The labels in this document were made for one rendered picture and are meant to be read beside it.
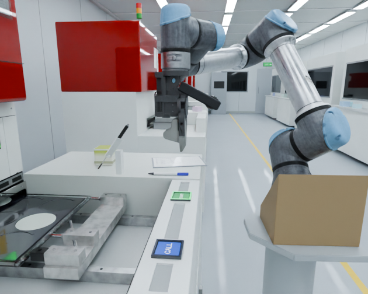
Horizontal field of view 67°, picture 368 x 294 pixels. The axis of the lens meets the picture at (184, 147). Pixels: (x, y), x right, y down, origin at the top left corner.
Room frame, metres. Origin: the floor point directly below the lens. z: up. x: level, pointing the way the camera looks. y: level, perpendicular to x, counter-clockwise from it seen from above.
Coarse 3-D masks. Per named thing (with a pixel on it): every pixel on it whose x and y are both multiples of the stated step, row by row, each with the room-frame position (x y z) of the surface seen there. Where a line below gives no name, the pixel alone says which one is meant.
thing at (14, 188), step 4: (16, 184) 0.89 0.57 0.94; (20, 184) 0.90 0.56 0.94; (24, 184) 0.92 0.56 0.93; (8, 188) 0.85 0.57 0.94; (12, 188) 0.86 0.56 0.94; (16, 188) 0.88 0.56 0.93; (20, 188) 0.90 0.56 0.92; (24, 188) 0.91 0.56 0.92; (0, 192) 0.81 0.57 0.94; (4, 192) 0.82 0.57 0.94; (8, 192) 0.84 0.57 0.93; (12, 192) 0.86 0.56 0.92; (16, 192) 0.87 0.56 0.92; (24, 192) 0.92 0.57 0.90; (0, 196) 0.80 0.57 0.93; (4, 196) 0.82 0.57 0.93; (8, 196) 0.84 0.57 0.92; (0, 200) 0.80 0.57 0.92
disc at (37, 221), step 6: (30, 216) 0.73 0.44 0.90; (36, 216) 0.73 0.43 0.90; (42, 216) 0.73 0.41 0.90; (48, 216) 0.73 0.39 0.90; (54, 216) 0.73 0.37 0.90; (18, 222) 0.70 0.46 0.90; (24, 222) 0.70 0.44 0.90; (30, 222) 0.70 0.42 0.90; (36, 222) 0.70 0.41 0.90; (42, 222) 0.70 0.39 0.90; (48, 222) 0.70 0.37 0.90; (18, 228) 0.67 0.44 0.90; (24, 228) 0.67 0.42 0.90; (30, 228) 0.67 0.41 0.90; (36, 228) 0.67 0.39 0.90
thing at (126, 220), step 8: (72, 216) 0.85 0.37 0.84; (80, 216) 0.84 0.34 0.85; (88, 216) 0.84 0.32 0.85; (128, 216) 0.83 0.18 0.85; (136, 216) 0.83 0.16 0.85; (144, 216) 0.83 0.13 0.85; (152, 216) 0.83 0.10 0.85; (120, 224) 0.83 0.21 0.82; (128, 224) 0.83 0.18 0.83; (136, 224) 0.83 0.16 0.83; (144, 224) 0.82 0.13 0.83; (152, 224) 0.82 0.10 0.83
